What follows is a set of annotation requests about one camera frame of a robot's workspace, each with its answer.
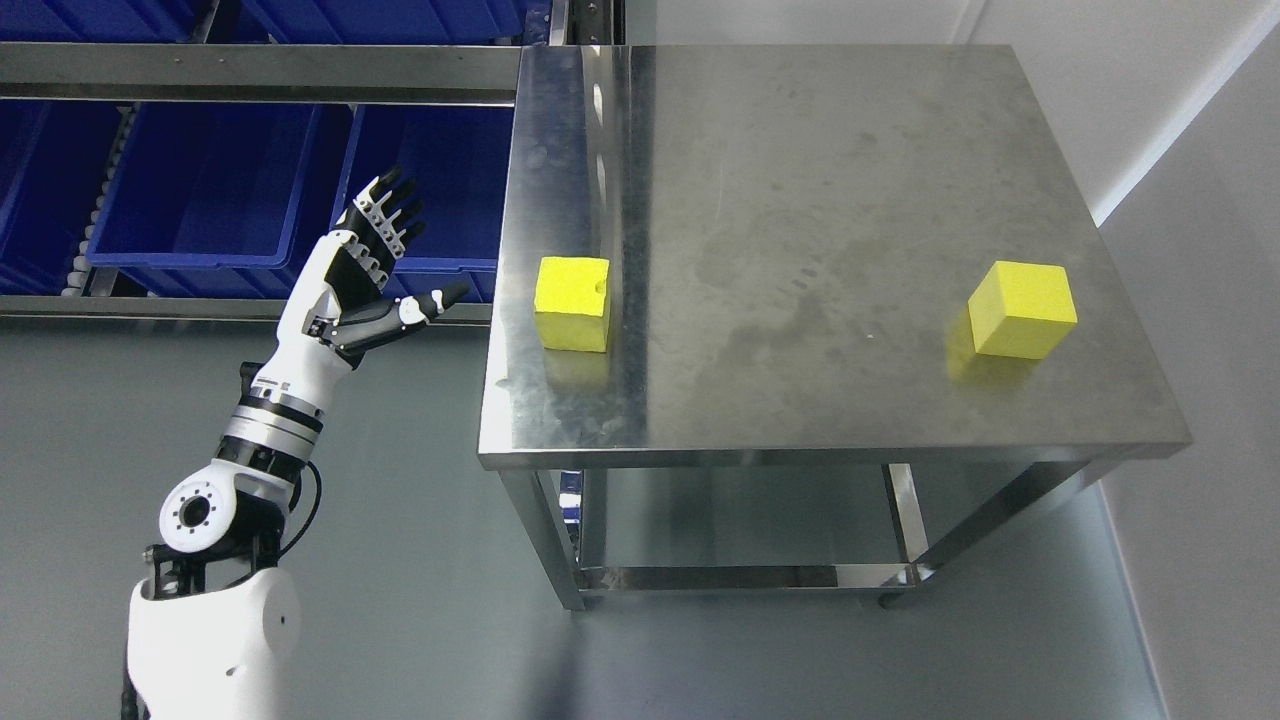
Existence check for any blue plastic bin upper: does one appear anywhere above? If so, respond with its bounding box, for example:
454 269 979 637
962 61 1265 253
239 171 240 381
1 1 212 44
242 1 530 45

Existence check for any metal roller shelf rack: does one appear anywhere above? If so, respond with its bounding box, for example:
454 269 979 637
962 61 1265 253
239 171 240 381
1 1 634 325

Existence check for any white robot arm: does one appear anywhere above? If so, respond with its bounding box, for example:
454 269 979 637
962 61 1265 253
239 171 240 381
120 357 334 719

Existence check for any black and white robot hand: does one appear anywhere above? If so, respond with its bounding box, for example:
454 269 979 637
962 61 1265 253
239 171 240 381
243 167 472 414

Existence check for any yellow foam block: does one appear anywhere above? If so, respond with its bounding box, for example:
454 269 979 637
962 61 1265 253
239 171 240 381
966 260 1079 361
532 256 611 354

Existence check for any stainless steel table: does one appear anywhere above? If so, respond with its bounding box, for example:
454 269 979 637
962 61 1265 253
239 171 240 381
477 45 1190 611

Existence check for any blue plastic bin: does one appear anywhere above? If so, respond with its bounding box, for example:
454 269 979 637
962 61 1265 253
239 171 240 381
87 102 353 300
242 1 530 45
1 100 122 295
1 1 212 44
332 105 515 304

